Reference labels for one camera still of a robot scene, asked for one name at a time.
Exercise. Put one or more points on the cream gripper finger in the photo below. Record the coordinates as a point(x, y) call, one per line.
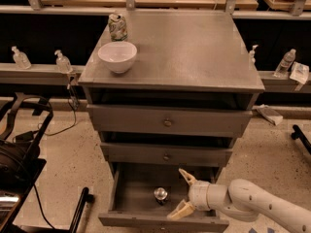
point(183, 209)
point(189, 178)

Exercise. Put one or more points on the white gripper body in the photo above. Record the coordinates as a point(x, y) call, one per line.
point(198, 193)

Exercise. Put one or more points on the blue pepsi can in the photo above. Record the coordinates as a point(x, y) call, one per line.
point(161, 195)

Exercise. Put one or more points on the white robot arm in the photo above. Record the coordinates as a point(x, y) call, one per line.
point(241, 200)

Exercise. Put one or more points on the grey open bottom drawer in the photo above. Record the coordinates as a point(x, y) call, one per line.
point(133, 203)

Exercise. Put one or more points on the grey middle drawer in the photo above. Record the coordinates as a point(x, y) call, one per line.
point(161, 154)

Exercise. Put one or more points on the grey drawer cabinet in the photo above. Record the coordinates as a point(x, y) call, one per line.
point(185, 59)

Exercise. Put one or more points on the grey top drawer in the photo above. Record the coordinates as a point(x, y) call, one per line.
point(165, 120)

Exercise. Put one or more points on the green crushed soda can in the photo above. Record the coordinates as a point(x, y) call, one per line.
point(117, 27)

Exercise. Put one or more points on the black bar lower left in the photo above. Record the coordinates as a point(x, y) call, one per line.
point(85, 197)

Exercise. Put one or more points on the flat packet on floor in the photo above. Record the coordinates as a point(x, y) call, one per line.
point(269, 114)

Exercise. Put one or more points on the black chair leg right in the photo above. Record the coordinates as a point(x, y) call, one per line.
point(298, 134)

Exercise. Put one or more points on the small pump bottle right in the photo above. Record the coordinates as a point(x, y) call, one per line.
point(252, 53)

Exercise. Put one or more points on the white bowl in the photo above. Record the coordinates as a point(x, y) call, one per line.
point(118, 57)

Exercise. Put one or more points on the clear water bottle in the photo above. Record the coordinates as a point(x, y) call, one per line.
point(285, 63)

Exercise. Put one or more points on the white plastic packet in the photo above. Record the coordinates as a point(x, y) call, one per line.
point(299, 73)

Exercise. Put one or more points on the clear sanitizer bottle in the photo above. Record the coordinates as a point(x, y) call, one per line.
point(20, 58)
point(63, 62)

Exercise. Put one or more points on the clear sanitizer bottle far left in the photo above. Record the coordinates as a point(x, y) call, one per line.
point(20, 58)

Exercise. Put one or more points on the black chair with straps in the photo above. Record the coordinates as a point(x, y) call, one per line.
point(20, 165)

